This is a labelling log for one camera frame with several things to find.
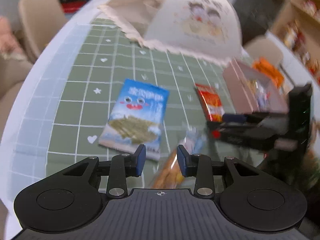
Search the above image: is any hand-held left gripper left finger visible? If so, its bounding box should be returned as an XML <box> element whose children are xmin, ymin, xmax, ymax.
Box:
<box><xmin>62</xmin><ymin>144</ymin><xmax>146</xmax><ymax>197</ymax></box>

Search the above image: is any pink storage box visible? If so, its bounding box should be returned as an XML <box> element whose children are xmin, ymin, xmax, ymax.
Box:
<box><xmin>222</xmin><ymin>59</ymin><xmax>289</xmax><ymax>115</ymax></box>

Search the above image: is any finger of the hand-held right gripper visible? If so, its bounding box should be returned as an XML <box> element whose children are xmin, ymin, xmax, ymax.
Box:
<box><xmin>206</xmin><ymin>123</ymin><xmax>277</xmax><ymax>151</ymax></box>
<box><xmin>222</xmin><ymin>113</ymin><xmax>288</xmax><ymax>124</ymax></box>

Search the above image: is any green checkered mat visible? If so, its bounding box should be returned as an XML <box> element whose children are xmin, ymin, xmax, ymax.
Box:
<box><xmin>10</xmin><ymin>17</ymin><xmax>250</xmax><ymax>193</ymax></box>

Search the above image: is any red flat object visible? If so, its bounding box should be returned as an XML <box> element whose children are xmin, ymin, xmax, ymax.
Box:
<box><xmin>62</xmin><ymin>0</ymin><xmax>87</xmax><ymax>13</ymax></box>

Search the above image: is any white cartoon print paper bag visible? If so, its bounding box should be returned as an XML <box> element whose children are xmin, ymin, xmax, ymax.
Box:
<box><xmin>97</xmin><ymin>0</ymin><xmax>243</xmax><ymax>65</ymax></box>

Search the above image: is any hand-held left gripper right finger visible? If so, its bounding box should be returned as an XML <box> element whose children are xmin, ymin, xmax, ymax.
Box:
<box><xmin>177</xmin><ymin>144</ymin><xmax>260</xmax><ymax>197</ymax></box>

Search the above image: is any wooden shelf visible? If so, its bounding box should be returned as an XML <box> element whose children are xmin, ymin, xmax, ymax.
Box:
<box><xmin>271</xmin><ymin>0</ymin><xmax>320</xmax><ymax>83</ymax></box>

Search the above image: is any beige chair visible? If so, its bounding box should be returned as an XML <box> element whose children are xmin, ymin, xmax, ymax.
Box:
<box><xmin>18</xmin><ymin>0</ymin><xmax>68</xmax><ymax>63</ymax></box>
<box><xmin>244</xmin><ymin>36</ymin><xmax>285</xmax><ymax>68</ymax></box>

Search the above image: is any dark glass cabinet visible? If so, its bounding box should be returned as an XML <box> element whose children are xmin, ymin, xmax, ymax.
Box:
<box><xmin>232</xmin><ymin>0</ymin><xmax>298</xmax><ymax>46</ymax></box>

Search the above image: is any beige sofa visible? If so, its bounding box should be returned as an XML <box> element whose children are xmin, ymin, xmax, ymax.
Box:
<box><xmin>0</xmin><ymin>54</ymin><xmax>34</xmax><ymax>140</ymax></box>

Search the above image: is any red snack packet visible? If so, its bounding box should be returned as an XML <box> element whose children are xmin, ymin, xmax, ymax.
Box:
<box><xmin>194</xmin><ymin>83</ymin><xmax>225</xmax><ymax>123</ymax></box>

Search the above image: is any blue snack packet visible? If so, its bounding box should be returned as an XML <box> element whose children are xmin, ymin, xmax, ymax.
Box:
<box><xmin>98</xmin><ymin>78</ymin><xmax>170</xmax><ymax>161</ymax></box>

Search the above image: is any group of red-lidded jars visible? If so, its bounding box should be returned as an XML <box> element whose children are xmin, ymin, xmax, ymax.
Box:
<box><xmin>284</xmin><ymin>0</ymin><xmax>320</xmax><ymax>80</ymax></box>

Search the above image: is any clear bread packet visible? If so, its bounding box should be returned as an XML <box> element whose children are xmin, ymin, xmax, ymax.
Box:
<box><xmin>152</xmin><ymin>127</ymin><xmax>208</xmax><ymax>189</ymax></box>

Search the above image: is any orange snack packet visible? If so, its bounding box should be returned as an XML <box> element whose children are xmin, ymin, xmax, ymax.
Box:
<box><xmin>252</xmin><ymin>57</ymin><xmax>285</xmax><ymax>88</ymax></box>

